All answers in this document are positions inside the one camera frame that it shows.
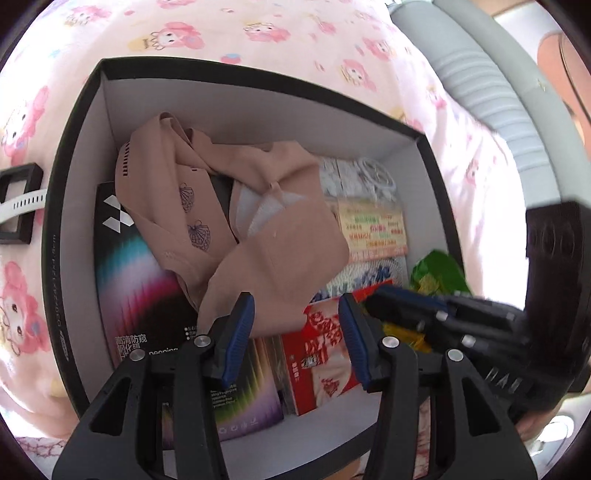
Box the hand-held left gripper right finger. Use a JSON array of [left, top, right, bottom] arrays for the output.
[[338, 293, 539, 480]]

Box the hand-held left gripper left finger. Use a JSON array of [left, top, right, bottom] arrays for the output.
[[51, 292, 256, 480]]

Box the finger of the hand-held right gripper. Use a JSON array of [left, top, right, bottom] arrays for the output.
[[425, 320, 532, 367], [365, 284, 526, 330]]

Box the yellow snack packet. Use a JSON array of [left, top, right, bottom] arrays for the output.
[[383, 320, 432, 354]]

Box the red snack packet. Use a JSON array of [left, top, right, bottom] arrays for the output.
[[281, 279, 393, 416]]

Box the beige pink garment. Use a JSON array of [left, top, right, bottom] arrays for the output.
[[114, 112, 350, 335]]

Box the black screen protector box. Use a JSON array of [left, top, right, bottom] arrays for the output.
[[93, 181, 284, 439]]

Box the black cardboard box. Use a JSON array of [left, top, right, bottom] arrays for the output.
[[41, 56, 467, 416]]

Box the white cartoon craft packet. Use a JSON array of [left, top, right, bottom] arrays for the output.
[[316, 154, 409, 301]]

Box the orange printed card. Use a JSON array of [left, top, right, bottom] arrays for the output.
[[335, 198, 409, 264]]

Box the grey padded headboard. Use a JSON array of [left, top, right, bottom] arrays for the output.
[[390, 0, 591, 217]]

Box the white plush patterned blanket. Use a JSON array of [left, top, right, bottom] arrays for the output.
[[16, 434, 70, 467]]

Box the pink cartoon printed blanket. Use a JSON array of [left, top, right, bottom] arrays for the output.
[[0, 0, 532, 444]]

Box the white cable bundle packet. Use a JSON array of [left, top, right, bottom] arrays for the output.
[[339, 156, 398, 201]]

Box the white watch strap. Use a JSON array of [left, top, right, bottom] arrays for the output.
[[0, 189, 48, 224]]

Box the black watch with white strap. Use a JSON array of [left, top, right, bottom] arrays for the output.
[[0, 163, 44, 244]]

